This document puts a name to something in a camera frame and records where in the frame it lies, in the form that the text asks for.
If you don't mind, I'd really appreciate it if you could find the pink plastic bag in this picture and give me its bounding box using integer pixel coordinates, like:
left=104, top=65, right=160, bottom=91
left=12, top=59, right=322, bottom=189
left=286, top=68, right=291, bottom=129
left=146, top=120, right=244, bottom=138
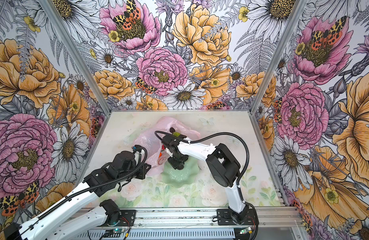
left=133, top=117, right=201, bottom=177

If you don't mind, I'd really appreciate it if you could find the green bumpy custard apple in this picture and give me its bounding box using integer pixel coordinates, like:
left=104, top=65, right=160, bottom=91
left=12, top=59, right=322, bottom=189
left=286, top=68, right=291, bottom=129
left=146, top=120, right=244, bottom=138
left=171, top=132, right=181, bottom=138

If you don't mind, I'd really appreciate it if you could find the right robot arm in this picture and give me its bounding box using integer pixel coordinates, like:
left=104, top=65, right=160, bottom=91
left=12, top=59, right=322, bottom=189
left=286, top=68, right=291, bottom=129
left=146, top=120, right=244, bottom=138
left=154, top=131, right=254, bottom=225

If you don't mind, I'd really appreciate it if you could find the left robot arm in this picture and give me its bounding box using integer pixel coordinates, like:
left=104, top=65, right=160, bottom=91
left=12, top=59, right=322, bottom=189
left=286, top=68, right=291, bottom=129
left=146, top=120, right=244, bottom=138
left=4, top=145, right=149, bottom=240

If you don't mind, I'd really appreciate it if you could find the green wavy fruit plate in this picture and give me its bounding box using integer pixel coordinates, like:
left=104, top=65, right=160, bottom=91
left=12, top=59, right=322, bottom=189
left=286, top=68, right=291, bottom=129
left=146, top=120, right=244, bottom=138
left=161, top=157, right=200, bottom=188

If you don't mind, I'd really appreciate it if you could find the green circuit board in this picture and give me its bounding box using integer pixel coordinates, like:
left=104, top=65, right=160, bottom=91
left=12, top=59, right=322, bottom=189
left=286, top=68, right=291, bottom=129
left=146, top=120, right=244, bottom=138
left=239, top=227, right=252, bottom=235

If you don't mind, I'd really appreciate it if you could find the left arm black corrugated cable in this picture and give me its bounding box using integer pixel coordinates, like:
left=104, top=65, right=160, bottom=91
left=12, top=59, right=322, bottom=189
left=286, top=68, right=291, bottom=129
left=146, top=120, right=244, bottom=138
left=16, top=144, right=148, bottom=238

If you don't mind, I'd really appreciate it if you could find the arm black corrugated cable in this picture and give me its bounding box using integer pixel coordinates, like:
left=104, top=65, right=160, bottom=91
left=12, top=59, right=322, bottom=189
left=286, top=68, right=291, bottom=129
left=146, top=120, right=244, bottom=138
left=16, top=144, right=148, bottom=238
left=154, top=130, right=260, bottom=240

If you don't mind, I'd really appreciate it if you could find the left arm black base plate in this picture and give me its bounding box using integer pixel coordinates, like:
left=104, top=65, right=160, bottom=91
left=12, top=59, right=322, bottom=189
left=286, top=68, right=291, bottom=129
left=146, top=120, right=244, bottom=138
left=115, top=209, right=136, bottom=227

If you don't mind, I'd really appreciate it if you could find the white vented cable duct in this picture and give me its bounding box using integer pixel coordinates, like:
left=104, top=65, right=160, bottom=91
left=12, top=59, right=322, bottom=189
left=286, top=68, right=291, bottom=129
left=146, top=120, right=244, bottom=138
left=103, top=228, right=235, bottom=240

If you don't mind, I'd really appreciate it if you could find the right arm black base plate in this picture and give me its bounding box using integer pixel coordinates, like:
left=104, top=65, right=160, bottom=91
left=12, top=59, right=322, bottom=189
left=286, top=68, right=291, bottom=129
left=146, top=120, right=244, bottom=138
left=216, top=208, right=259, bottom=226

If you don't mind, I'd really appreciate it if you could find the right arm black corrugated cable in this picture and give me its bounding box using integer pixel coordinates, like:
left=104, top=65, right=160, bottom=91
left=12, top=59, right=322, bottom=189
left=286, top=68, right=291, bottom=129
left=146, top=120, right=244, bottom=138
left=154, top=130, right=260, bottom=240

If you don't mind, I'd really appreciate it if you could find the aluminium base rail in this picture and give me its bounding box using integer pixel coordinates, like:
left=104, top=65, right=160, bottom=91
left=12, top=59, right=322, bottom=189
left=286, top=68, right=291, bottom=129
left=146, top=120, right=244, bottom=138
left=76, top=206, right=305, bottom=229

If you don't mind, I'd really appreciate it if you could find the aluminium corner post left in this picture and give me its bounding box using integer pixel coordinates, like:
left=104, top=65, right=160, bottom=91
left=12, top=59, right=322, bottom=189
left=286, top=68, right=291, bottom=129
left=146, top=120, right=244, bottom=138
left=39, top=1, right=111, bottom=117

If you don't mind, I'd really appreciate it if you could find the aluminium corner post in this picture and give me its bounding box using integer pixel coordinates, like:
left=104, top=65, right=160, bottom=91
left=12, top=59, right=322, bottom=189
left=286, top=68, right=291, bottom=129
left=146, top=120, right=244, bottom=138
left=39, top=1, right=111, bottom=117
left=249, top=0, right=308, bottom=114

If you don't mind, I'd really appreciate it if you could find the aluminium corner post right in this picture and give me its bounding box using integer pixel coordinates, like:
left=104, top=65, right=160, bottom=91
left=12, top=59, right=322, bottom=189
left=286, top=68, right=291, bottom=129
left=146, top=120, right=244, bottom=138
left=249, top=0, right=308, bottom=114

